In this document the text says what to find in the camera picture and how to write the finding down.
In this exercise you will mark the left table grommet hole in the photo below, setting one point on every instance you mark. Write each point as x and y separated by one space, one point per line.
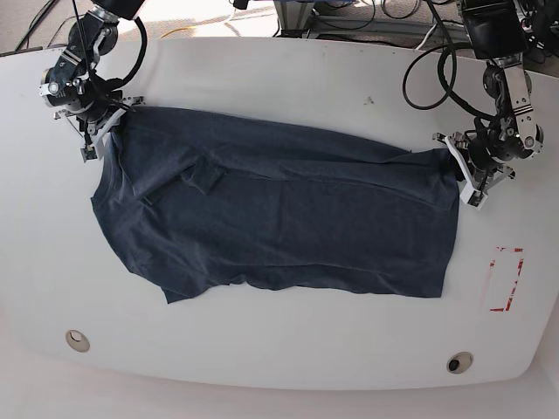
77 341

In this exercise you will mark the red tape rectangle marking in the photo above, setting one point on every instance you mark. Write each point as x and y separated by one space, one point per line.
504 275

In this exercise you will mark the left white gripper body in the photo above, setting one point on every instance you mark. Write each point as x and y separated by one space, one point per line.
473 165

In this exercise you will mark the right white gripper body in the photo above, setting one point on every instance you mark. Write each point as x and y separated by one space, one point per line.
93 131

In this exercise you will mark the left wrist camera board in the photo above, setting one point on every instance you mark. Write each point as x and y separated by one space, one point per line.
476 200

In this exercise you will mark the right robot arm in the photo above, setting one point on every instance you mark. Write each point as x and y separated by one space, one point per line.
93 106

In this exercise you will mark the dark blue t-shirt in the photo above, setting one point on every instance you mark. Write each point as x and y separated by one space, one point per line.
191 200

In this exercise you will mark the aluminium frame rail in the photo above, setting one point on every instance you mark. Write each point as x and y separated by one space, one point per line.
396 23

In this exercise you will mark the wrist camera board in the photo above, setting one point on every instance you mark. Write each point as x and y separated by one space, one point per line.
88 153
476 200

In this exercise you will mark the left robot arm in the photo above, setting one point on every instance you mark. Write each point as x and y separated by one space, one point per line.
496 36

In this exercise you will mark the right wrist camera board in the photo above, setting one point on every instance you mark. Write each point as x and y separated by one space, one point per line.
88 153

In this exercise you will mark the right table grommet hole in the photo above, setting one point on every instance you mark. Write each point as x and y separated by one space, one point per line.
459 363

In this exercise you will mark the table grommet hole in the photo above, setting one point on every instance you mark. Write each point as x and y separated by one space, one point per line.
459 363
77 341

